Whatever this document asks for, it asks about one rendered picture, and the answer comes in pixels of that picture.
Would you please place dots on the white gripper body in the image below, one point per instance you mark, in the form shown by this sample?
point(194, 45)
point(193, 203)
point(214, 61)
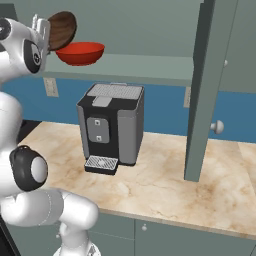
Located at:
point(42, 33)

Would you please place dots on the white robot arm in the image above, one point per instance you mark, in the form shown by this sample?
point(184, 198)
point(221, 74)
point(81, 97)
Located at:
point(20, 206)

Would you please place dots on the brown wooden bowl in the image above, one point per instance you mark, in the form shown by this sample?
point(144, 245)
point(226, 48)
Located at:
point(62, 29)

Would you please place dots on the red bowl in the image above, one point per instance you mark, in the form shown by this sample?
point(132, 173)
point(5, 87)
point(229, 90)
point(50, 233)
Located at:
point(80, 54)

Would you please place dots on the grey-green open cabinet door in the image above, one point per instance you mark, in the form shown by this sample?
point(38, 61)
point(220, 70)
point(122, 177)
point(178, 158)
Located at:
point(204, 93)

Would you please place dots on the small white cabinet knob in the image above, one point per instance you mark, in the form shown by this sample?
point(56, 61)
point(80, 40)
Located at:
point(144, 227)
point(226, 63)
point(58, 236)

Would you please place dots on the grey-green closed cabinet door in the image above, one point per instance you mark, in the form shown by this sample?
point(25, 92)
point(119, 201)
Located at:
point(240, 46)

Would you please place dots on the grey-green base cabinet door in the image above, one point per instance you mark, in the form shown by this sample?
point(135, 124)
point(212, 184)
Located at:
point(193, 241)
point(115, 235)

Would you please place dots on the black hob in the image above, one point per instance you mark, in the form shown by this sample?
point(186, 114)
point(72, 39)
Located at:
point(28, 130)

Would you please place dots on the black and grey coffee machine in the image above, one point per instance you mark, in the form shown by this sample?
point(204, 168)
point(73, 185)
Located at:
point(111, 130)

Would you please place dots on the white round door knob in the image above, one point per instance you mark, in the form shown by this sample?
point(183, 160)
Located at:
point(217, 127)

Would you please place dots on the white wall outlet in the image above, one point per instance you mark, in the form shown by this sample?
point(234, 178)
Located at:
point(187, 97)
point(50, 87)

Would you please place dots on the grey-green open wall cabinet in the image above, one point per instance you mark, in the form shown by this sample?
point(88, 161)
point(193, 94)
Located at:
point(140, 40)

